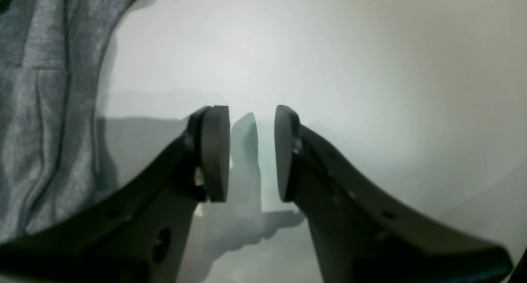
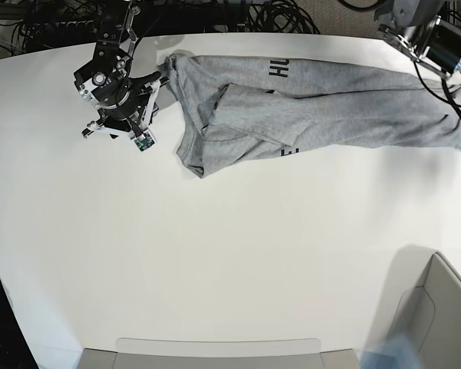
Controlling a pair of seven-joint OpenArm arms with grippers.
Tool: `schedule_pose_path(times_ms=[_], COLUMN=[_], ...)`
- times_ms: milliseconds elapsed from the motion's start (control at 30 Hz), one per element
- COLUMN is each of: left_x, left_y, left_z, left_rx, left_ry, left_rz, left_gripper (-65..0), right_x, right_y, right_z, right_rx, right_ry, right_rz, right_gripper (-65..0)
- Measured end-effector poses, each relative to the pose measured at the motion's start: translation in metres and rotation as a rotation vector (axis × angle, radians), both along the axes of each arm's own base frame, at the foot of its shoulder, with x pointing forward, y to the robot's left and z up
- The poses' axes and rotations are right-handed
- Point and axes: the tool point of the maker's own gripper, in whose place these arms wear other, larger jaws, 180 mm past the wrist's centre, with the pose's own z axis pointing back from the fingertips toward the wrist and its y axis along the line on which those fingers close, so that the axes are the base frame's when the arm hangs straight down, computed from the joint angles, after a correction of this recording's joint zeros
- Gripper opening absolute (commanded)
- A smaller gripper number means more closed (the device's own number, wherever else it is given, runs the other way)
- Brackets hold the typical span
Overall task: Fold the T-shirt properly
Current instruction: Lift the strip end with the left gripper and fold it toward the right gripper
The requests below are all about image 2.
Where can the grey T-shirt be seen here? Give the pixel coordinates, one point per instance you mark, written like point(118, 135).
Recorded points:
point(242, 109)

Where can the blue translucent object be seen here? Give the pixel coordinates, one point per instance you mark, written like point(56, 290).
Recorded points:
point(388, 351)

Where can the grey bin right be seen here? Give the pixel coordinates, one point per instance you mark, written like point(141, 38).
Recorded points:
point(426, 330)

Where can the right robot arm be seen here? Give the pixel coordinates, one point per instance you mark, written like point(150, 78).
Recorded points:
point(115, 36)

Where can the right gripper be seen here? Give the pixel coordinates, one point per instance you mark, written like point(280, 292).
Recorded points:
point(125, 105)

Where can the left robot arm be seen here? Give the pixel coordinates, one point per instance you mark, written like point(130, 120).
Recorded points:
point(416, 29)

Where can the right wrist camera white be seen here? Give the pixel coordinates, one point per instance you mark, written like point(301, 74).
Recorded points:
point(144, 141)

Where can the grey tray bottom edge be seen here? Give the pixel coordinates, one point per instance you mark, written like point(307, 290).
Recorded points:
point(141, 353)

